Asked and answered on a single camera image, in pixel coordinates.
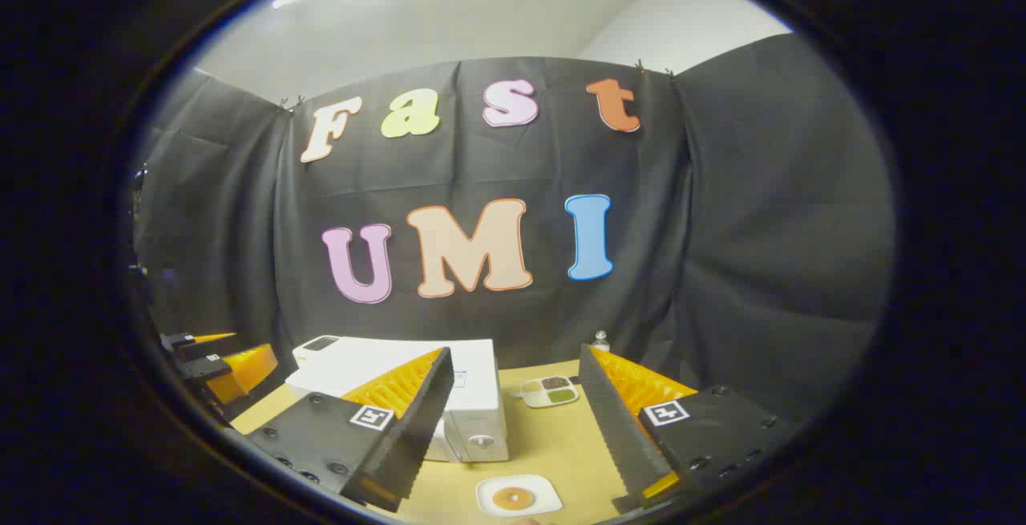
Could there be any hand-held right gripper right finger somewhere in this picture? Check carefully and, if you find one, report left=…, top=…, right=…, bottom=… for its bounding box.
left=577, top=343, right=794, bottom=514

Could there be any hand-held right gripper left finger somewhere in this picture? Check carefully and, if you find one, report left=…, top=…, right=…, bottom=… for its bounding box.
left=232, top=346, right=455, bottom=514

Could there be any white microwave oven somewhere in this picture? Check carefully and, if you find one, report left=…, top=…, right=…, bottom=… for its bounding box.
left=285, top=335, right=511, bottom=463

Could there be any white square plate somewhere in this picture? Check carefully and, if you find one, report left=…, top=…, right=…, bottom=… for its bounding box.
left=476, top=475, right=563, bottom=519

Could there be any brown donut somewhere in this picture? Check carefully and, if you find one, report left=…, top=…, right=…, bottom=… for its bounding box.
left=491, top=487, right=536, bottom=511

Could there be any white sectioned condiment dish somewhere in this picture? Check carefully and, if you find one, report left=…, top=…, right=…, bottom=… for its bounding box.
left=519, top=376, right=580, bottom=409

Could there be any black backdrop cloth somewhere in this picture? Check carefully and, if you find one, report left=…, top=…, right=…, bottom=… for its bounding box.
left=132, top=32, right=897, bottom=430

